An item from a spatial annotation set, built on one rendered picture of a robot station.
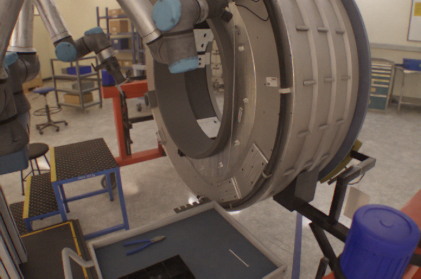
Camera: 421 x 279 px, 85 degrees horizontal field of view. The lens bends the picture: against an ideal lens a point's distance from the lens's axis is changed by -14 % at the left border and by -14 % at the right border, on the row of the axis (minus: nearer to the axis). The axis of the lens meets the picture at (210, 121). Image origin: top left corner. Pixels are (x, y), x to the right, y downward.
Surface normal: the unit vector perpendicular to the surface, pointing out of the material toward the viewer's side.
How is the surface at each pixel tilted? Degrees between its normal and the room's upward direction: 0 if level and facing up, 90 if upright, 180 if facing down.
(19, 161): 90
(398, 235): 0
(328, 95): 86
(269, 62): 90
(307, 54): 74
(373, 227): 0
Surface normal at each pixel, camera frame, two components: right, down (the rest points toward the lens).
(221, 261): 0.00, -0.95
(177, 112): 0.40, -0.43
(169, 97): 0.48, -0.15
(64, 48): 0.22, 0.39
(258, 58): -0.85, 0.17
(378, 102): -0.32, 0.31
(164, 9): -0.55, 0.32
